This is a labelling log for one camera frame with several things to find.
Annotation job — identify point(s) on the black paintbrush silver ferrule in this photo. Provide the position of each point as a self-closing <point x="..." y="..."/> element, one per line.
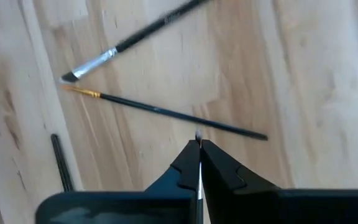
<point x="154" y="28"/>

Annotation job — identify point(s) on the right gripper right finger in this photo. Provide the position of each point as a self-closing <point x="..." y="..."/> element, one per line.
<point x="228" y="186"/>

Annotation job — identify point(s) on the thin black paintbrush gold ferrule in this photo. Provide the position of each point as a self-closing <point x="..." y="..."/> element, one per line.
<point x="182" y="115"/>

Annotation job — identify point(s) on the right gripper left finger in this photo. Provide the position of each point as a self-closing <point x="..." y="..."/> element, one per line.
<point x="179" y="174"/>

